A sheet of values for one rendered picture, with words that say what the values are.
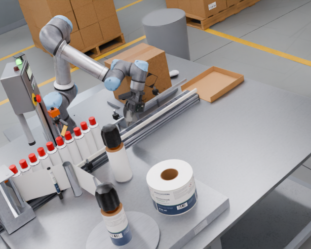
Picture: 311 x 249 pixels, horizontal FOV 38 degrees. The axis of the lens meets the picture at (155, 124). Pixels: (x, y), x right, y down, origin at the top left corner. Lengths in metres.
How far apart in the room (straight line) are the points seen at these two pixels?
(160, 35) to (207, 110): 2.06
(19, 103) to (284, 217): 1.63
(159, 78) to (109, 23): 3.11
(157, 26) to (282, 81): 1.32
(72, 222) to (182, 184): 0.54
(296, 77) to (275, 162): 2.39
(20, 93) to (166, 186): 0.77
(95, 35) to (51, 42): 3.45
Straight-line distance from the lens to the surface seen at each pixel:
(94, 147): 2.37
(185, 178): 1.89
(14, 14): 7.71
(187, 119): 2.59
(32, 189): 2.20
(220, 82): 2.88
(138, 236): 1.89
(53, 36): 2.34
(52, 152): 2.26
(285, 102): 2.63
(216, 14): 5.91
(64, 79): 2.59
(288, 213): 2.81
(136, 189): 2.12
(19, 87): 2.09
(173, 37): 4.59
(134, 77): 2.39
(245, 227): 2.75
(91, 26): 5.71
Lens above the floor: 2.25
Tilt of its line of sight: 33 degrees down
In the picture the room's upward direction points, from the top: 14 degrees counter-clockwise
